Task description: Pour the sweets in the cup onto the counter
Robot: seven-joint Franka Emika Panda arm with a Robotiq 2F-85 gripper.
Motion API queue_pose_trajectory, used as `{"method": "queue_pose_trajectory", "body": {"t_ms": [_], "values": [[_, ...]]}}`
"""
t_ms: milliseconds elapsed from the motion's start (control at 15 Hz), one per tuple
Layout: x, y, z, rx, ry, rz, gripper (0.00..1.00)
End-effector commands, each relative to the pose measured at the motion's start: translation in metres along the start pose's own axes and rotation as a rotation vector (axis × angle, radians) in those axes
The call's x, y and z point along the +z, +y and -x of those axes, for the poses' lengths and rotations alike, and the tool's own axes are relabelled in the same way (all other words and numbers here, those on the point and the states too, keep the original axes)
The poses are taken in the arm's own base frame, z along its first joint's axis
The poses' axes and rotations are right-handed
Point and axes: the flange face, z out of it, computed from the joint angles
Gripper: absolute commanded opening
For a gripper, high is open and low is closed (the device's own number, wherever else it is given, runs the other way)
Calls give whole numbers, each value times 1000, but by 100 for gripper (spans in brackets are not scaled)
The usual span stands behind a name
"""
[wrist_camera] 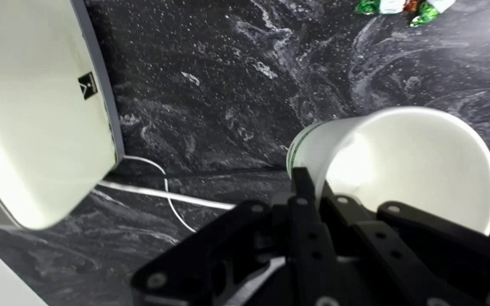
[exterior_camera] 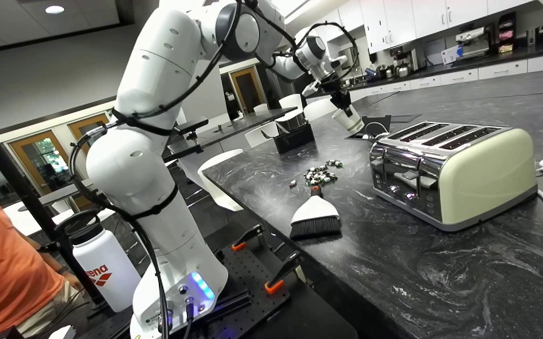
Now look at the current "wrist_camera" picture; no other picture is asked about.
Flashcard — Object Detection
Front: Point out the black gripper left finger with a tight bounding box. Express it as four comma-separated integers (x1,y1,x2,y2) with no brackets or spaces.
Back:
128,166,338,306

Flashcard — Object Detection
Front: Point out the thick white power cable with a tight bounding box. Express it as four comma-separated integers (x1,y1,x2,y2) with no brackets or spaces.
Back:
94,178,239,212

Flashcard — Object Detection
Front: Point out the white sweet green wrapper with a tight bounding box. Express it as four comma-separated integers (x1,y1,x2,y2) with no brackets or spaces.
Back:
404,0,458,29
355,0,407,18

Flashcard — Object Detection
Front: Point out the thin white cable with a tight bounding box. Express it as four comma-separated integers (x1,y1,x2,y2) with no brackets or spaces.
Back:
120,153,200,234

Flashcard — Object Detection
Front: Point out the white paper cup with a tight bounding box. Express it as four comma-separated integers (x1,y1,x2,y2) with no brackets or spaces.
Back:
285,105,490,238

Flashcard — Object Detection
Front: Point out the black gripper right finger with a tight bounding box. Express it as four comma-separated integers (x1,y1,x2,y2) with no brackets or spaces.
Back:
319,192,490,306

